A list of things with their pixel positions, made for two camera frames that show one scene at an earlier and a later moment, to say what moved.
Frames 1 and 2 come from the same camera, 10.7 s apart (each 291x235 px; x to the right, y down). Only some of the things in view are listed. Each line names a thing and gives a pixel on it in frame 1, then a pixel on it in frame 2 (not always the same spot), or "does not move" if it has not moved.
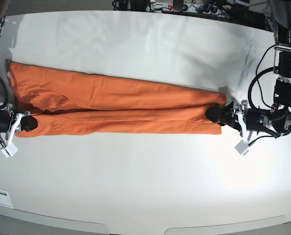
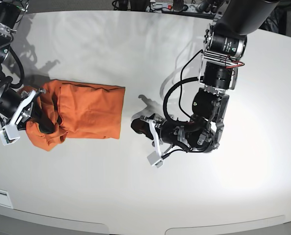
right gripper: (222, 115) → (170, 132)
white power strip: (187, 7) does not move
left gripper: (3, 121) → (5, 100)
